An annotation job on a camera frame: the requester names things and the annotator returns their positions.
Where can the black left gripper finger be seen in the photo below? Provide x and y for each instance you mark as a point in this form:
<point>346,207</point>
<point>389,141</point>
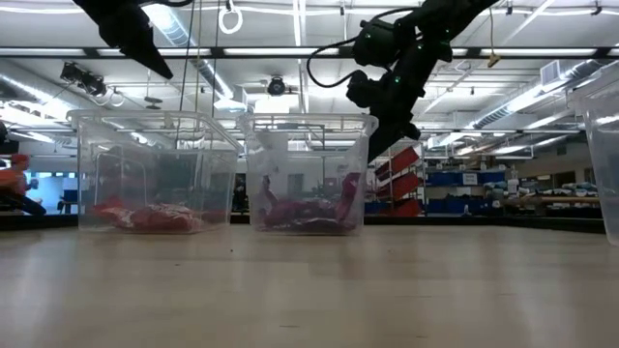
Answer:
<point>156,50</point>
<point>150,62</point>

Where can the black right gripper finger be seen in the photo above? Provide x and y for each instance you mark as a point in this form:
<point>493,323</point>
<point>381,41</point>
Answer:
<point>392,137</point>
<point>374,145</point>

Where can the small clear plastic bin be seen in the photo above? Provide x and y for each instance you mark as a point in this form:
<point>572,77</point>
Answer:
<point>309,145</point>
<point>145,145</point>

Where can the large clear plastic bin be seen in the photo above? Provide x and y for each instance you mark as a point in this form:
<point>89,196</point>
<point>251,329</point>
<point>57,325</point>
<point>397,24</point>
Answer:
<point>604,145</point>

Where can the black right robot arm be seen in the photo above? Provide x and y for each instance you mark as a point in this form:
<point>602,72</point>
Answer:
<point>435,19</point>

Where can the red bin shelving rack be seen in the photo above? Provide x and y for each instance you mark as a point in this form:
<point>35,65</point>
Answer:
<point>401,186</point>

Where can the blue bin shelving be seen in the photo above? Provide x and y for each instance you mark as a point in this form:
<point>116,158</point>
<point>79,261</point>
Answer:
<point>464,179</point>

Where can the yellow hanging power plug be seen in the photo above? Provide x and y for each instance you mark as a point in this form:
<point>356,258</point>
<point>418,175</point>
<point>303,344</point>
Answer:
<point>493,60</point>

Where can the white cabinet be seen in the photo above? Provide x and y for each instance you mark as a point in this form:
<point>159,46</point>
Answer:
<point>271,145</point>

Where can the white vent box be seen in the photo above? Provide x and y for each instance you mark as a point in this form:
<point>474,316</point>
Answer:
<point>551,72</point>

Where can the person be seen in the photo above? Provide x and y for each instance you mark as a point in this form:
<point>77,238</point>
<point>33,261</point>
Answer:
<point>14,179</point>

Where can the wooden workbench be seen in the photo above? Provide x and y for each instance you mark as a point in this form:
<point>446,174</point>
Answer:
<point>566,199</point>

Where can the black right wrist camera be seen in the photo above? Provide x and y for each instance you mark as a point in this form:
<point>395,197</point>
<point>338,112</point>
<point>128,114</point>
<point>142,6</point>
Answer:
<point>360,89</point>

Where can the black ceiling camera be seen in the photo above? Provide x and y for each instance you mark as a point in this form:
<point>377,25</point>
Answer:
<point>79,77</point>
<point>276,86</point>

